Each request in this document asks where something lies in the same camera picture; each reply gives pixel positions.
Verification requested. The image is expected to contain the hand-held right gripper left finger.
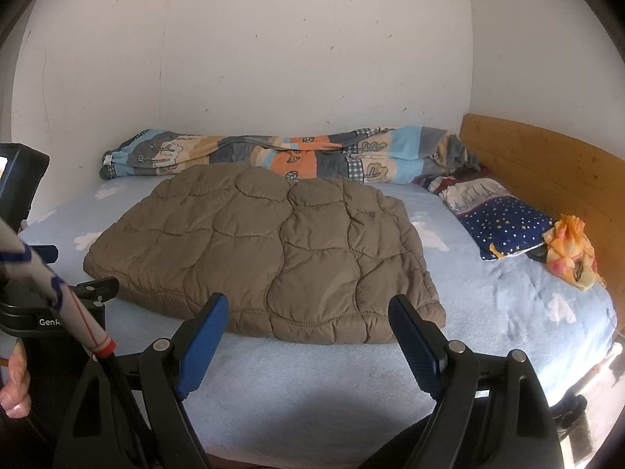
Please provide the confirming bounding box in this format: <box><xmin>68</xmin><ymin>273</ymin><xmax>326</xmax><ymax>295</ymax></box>
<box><xmin>53</xmin><ymin>292</ymin><xmax>230</xmax><ymax>469</ymax></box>

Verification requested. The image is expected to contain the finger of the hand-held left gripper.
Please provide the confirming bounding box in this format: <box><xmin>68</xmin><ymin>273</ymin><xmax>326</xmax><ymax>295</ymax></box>
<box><xmin>27</xmin><ymin>245</ymin><xmax>60</xmax><ymax>264</ymax></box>
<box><xmin>73</xmin><ymin>276</ymin><xmax>121</xmax><ymax>304</ymax></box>

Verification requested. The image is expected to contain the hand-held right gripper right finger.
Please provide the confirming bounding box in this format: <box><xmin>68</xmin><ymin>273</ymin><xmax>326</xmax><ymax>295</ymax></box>
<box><xmin>388</xmin><ymin>294</ymin><xmax>562</xmax><ymax>469</ymax></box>

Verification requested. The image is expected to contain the olive quilted blanket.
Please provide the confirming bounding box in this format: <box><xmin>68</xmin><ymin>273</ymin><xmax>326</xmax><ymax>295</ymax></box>
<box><xmin>83</xmin><ymin>162</ymin><xmax>447</xmax><ymax>345</ymax></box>

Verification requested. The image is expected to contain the person's left hand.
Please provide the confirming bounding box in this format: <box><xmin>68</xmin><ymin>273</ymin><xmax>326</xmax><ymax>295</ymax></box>
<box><xmin>0</xmin><ymin>339</ymin><xmax>33</xmax><ymax>420</ymax></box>

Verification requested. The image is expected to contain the light blue fleece bed sheet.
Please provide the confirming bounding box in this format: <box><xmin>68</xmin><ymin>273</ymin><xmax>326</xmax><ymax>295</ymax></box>
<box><xmin>20</xmin><ymin>176</ymin><xmax>618</xmax><ymax>456</ymax></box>

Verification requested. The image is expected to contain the navy starry pillow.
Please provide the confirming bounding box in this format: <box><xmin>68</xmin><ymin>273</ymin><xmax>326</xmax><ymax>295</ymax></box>
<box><xmin>442</xmin><ymin>178</ymin><xmax>557</xmax><ymax>261</ymax></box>

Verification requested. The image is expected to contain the red white striped cloth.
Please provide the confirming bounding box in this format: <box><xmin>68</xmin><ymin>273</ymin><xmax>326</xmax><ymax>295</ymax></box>
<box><xmin>412</xmin><ymin>172</ymin><xmax>494</xmax><ymax>197</ymax></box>

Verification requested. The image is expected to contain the black rounded object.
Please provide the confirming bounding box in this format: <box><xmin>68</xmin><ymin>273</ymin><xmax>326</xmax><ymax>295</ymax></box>
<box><xmin>552</xmin><ymin>393</ymin><xmax>589</xmax><ymax>431</ymax></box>

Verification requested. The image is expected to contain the orange floral scarf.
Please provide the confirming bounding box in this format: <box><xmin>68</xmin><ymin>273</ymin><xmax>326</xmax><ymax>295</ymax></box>
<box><xmin>542</xmin><ymin>214</ymin><xmax>609</xmax><ymax>291</ymax></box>

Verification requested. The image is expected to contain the patchwork printed quilt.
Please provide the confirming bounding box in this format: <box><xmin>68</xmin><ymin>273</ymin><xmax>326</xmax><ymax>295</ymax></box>
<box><xmin>100</xmin><ymin>126</ymin><xmax>482</xmax><ymax>185</ymax></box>

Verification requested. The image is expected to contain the wooden bed headboard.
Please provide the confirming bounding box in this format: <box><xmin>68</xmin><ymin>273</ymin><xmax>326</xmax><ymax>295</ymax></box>
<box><xmin>459</xmin><ymin>113</ymin><xmax>625</xmax><ymax>333</ymax></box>

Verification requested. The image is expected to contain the white printed cable sleeve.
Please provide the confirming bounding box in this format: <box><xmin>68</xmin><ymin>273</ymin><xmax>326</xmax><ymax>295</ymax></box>
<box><xmin>0</xmin><ymin>215</ymin><xmax>117</xmax><ymax>360</ymax></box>

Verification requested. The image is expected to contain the black cable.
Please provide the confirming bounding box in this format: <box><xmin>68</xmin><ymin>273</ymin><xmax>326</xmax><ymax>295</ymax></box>
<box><xmin>100</xmin><ymin>353</ymin><xmax>158</xmax><ymax>469</ymax></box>

